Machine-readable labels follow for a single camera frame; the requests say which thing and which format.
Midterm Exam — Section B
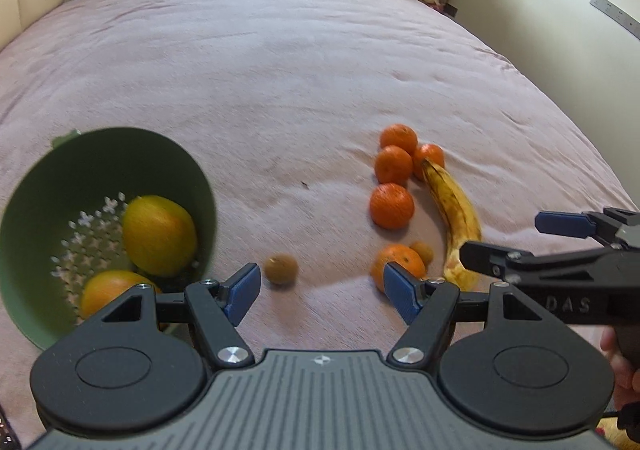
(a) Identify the green colander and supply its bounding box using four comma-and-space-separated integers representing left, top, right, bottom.
0, 127, 221, 351

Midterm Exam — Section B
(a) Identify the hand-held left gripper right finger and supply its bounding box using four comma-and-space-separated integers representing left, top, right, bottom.
382, 262, 566, 373

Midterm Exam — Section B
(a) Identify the orange tangerine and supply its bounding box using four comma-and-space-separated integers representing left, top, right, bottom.
369, 183, 416, 231
380, 124, 419, 155
374, 145, 414, 186
370, 244, 427, 293
412, 143, 446, 181

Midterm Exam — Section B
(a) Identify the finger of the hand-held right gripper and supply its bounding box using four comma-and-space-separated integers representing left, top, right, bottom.
535, 207, 640, 251
459, 240, 538, 288

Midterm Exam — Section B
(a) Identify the grey wall strip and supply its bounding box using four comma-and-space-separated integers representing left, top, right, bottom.
590, 0, 640, 41

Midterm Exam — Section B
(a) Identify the brown kiwi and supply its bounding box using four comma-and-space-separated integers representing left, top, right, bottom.
264, 254, 300, 286
409, 241, 435, 266

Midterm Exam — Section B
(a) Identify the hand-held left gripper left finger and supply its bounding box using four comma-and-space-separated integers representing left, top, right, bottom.
75, 264, 262, 371

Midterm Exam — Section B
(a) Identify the person's right hand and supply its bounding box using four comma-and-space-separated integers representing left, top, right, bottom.
600, 327, 640, 413

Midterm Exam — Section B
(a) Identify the pink blanket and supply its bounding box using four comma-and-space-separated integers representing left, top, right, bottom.
0, 0, 640, 436

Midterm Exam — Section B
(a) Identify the spotted yellow banana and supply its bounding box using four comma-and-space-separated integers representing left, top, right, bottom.
419, 159, 483, 292

